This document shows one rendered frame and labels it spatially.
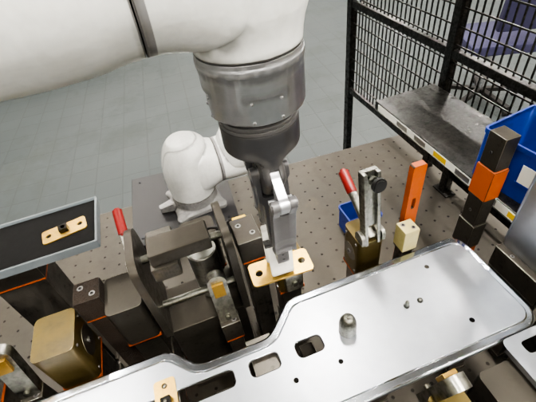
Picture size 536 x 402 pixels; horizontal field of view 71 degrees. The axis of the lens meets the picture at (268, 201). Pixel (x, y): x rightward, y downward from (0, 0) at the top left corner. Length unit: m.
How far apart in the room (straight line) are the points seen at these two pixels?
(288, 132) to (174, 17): 0.14
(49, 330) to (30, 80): 0.60
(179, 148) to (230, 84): 0.91
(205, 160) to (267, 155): 0.89
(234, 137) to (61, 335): 0.56
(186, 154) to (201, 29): 0.94
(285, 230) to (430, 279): 0.50
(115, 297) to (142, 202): 0.72
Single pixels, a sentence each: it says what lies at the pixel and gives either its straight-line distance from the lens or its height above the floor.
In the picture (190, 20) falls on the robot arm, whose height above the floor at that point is 1.59.
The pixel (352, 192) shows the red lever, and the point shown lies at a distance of 0.81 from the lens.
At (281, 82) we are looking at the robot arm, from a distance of 0.30.
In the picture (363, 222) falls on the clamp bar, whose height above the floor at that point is 1.10.
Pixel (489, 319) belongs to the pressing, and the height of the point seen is 1.00.
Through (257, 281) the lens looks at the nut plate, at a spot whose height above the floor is 1.26.
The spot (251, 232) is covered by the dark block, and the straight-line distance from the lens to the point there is 0.74.
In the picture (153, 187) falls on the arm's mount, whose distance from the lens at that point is 1.51.
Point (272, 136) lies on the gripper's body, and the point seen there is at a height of 1.49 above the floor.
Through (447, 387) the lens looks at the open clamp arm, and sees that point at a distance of 0.62.
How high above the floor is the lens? 1.67
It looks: 43 degrees down
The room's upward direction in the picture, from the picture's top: 9 degrees counter-clockwise
